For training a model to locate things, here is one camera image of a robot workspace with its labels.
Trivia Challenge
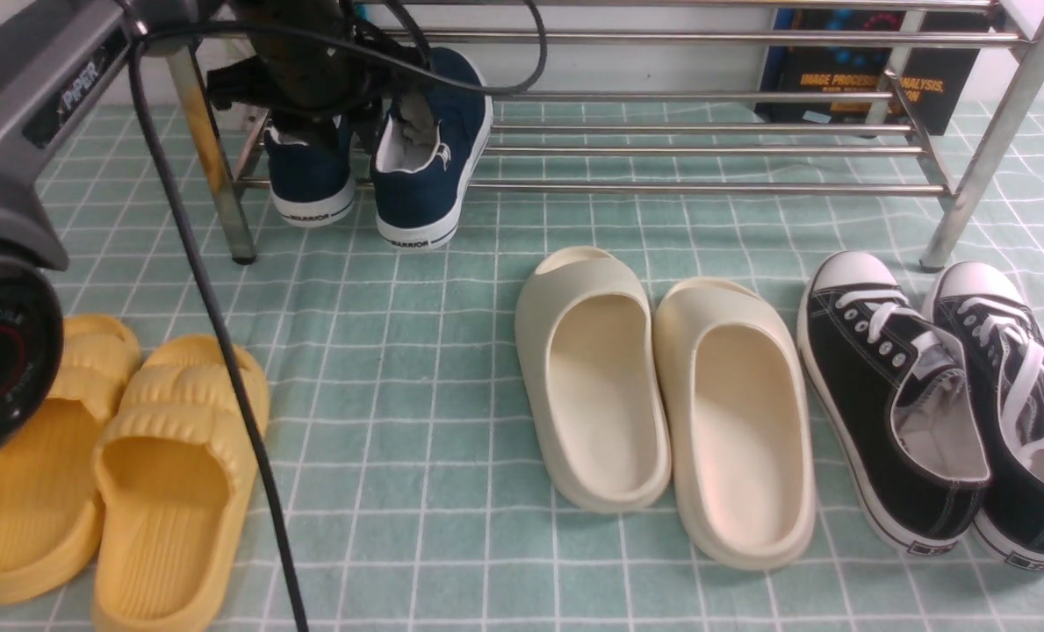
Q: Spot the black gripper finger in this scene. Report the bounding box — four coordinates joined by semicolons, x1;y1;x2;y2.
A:
284;111;342;149

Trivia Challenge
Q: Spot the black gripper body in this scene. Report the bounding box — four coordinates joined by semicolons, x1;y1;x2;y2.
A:
205;1;426;119

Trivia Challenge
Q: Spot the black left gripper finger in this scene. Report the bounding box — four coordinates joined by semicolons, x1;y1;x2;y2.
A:
350;111;386;156

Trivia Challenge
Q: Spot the navy slip-on shoe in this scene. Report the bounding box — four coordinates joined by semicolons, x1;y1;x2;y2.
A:
263;117;356;228
370;84;493;251

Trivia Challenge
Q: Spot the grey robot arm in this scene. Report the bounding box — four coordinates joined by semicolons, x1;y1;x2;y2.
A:
0;1;430;451

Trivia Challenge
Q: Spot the steel shoe rack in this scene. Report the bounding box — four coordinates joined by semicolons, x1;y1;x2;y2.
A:
127;1;1044;271

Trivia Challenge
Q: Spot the left cream foam slipper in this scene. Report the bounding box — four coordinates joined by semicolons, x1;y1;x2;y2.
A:
514;247;673;514

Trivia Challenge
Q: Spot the cream foam slipper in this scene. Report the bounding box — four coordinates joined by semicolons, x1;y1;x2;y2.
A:
653;276;817;571
514;247;673;514

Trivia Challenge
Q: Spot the right yellow slide sandal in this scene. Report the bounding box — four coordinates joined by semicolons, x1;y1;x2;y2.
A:
92;334;258;631

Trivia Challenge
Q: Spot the yellow slide sandal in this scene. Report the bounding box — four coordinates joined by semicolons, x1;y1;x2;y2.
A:
92;334;258;631
0;313;143;605

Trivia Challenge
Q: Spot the right cream foam slipper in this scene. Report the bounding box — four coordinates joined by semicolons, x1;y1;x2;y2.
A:
653;276;817;571

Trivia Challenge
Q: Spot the left yellow slide sandal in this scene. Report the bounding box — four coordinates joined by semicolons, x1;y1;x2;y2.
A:
0;313;143;605

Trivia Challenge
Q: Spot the black image processing book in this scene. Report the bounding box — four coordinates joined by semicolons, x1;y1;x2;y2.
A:
753;9;979;136

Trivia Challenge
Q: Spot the left black canvas sneaker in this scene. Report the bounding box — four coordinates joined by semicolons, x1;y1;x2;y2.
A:
797;251;991;557

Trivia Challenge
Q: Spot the black canvas sneaker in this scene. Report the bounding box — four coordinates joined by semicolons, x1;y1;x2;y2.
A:
922;261;1044;571
797;251;991;557

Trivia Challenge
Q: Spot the right black canvas sneaker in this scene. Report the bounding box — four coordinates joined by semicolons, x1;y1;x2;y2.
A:
922;261;1044;571

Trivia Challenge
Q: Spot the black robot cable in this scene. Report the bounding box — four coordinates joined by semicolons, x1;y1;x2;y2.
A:
118;0;549;632

